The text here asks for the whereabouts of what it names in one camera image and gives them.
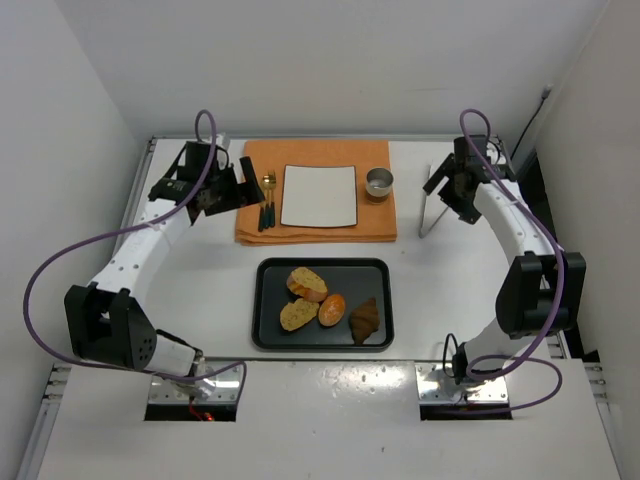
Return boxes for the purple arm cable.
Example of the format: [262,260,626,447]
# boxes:
[23,109,248,400]
[439,109,566,416]

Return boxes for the orange round bun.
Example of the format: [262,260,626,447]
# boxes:
[318,294,346,327]

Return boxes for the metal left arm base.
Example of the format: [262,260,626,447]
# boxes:
[147,360,247,406]

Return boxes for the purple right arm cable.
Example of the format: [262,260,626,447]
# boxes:
[439,109,566,416]

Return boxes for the black wall cable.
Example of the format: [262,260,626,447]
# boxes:
[510,84,553,156]

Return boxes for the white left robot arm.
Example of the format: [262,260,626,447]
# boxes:
[64,141,264,381]

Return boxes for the toasted bread slice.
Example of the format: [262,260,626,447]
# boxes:
[286,267,328,303]
[280,298,320,332]

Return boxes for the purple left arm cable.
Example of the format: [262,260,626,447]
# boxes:
[23,109,248,400]

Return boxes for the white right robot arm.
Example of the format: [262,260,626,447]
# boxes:
[419,135,586,383]

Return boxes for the silver metal tongs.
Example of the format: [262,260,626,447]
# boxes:
[418,177,449,239]

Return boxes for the orange cloth placemat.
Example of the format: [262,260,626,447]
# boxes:
[235,138,397,246]

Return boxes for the black plastic tray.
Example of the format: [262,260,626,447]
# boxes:
[251,257,394,353]

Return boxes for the brown chocolate croissant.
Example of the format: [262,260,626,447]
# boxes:
[349,298,380,345]

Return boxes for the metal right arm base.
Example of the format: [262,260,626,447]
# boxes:
[414,362,509,407]

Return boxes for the white square plate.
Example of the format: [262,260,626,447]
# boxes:
[280,165,357,228]

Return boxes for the gold spoon green handle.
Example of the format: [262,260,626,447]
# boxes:
[266,171,276,228]

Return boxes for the metal cup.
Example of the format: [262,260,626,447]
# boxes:
[365,167,394,203]

